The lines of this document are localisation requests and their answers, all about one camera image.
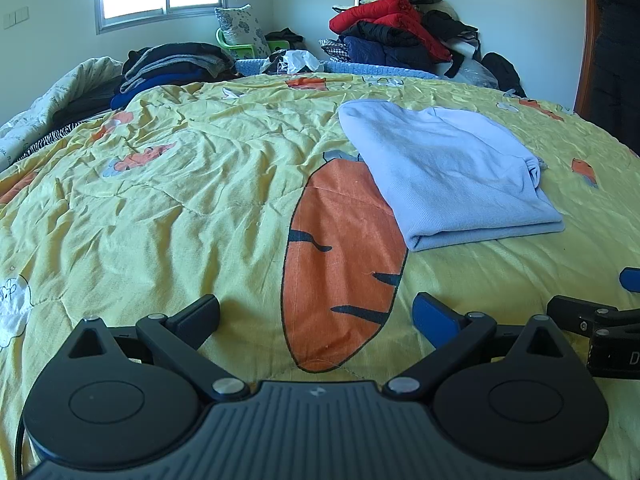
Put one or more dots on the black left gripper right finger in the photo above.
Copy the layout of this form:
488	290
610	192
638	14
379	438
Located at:
477	358

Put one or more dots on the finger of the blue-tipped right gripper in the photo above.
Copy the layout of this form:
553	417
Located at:
584	317

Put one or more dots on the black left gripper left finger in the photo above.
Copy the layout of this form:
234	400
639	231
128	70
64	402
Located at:
156	359

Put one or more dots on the light purple small garment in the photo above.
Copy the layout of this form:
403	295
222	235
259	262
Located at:
450	177

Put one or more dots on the man in dark clothes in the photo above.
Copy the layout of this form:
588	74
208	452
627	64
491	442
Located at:
615	86

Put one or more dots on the stack of dark folded clothes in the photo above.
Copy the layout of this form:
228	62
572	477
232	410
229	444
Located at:
171	65

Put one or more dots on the brown wooden door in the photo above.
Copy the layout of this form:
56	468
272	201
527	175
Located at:
592	27

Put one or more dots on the white floral duvet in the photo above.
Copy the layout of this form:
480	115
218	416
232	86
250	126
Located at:
32	124

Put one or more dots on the light blue bed blanket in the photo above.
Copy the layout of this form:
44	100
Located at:
252	66

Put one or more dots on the green plastic chair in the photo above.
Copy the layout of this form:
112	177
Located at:
241	51

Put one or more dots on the white printed plastic bag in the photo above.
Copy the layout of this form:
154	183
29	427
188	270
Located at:
291	62

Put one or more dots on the navy blue jacket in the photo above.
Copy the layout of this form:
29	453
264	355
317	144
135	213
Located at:
378	44

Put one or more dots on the floral grey white pillow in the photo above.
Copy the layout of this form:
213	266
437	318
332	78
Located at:
241	27

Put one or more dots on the red padded jacket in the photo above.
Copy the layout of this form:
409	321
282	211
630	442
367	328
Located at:
399	14

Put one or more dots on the black bag by wall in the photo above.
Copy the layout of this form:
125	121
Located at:
505	74

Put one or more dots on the white wall switch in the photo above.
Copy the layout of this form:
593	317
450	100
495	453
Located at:
16	17

